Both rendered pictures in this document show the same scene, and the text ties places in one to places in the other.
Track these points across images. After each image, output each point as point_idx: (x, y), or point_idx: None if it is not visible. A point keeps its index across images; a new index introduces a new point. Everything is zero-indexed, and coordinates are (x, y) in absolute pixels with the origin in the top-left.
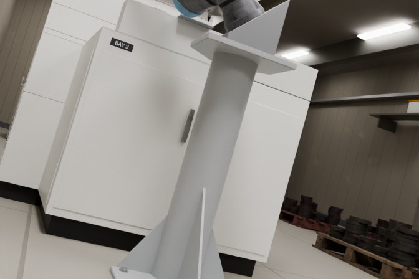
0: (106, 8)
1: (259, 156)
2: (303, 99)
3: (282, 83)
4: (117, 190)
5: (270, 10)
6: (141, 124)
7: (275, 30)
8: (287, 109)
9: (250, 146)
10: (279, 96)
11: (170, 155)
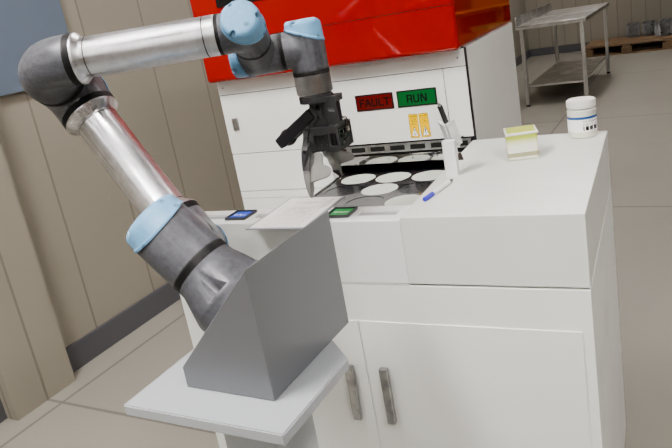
0: None
1: (512, 421)
2: (572, 290)
3: (501, 271)
4: None
5: (222, 307)
6: None
7: (249, 343)
8: (539, 321)
9: (485, 405)
10: (506, 300)
11: (350, 439)
